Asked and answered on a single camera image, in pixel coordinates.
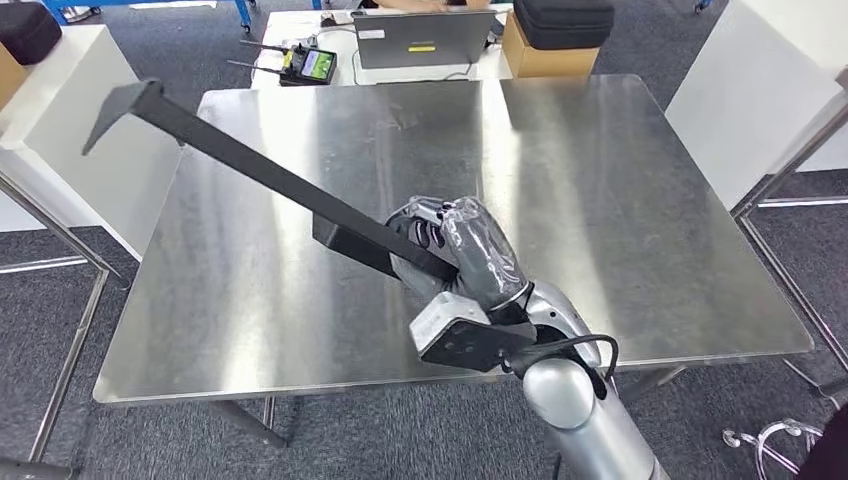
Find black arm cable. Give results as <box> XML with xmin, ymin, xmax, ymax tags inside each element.
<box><xmin>503</xmin><ymin>334</ymin><xmax>621</xmax><ymax>386</ymax></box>

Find cardboard box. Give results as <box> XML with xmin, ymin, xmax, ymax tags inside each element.
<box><xmin>0</xmin><ymin>42</ymin><xmax>29</xmax><ymax>113</ymax></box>
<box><xmin>501</xmin><ymin>11</ymin><xmax>601</xmax><ymax>79</ymax></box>

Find white desk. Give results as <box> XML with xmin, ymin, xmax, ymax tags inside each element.
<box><xmin>250</xmin><ymin>3</ymin><xmax>518</xmax><ymax>91</ymax></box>

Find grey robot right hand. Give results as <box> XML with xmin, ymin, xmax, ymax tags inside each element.
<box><xmin>386</xmin><ymin>195</ymin><xmax>531</xmax><ymax>313</ymax></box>

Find black zip case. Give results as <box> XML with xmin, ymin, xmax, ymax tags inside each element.
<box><xmin>0</xmin><ymin>1</ymin><xmax>63</xmax><ymax>66</ymax></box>
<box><xmin>513</xmin><ymin>0</ymin><xmax>616</xmax><ymax>51</ymax></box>

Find stainless steel workbench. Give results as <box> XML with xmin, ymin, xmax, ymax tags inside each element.
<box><xmin>92</xmin><ymin>72</ymin><xmax>816</xmax><ymax>448</ymax></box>

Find black plastic panel part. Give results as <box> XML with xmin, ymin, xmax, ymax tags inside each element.
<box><xmin>81</xmin><ymin>78</ymin><xmax>460</xmax><ymax>283</ymax></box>

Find black screen remote controller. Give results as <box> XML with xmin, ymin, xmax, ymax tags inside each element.
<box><xmin>227</xmin><ymin>39</ymin><xmax>339</xmax><ymax>87</ymax></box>

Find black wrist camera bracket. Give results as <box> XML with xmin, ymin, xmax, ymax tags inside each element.
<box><xmin>419</xmin><ymin>314</ymin><xmax>539</xmax><ymax>374</ymax></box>

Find stainless steel table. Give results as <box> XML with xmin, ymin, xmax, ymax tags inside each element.
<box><xmin>0</xmin><ymin>173</ymin><xmax>130</xmax><ymax>480</ymax></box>
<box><xmin>728</xmin><ymin>66</ymin><xmax>848</xmax><ymax>399</ymax></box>

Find white partition board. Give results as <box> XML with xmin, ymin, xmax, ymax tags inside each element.
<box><xmin>665</xmin><ymin>0</ymin><xmax>848</xmax><ymax>213</ymax></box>
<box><xmin>0</xmin><ymin>25</ymin><xmax>183</xmax><ymax>263</ymax></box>

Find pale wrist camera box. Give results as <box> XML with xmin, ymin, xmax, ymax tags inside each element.
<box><xmin>408</xmin><ymin>291</ymin><xmax>495</xmax><ymax>352</ymax></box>

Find chrome swivel stool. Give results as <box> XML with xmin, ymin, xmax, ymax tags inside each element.
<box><xmin>722</xmin><ymin>417</ymin><xmax>826</xmax><ymax>480</ymax></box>

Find blue metal shelf rack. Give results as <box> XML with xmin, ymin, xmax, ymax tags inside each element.
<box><xmin>40</xmin><ymin>0</ymin><xmax>326</xmax><ymax>34</ymax></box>

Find grey laptop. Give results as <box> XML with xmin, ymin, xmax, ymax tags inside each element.
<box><xmin>351</xmin><ymin>7</ymin><xmax>498</xmax><ymax>70</ymax></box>

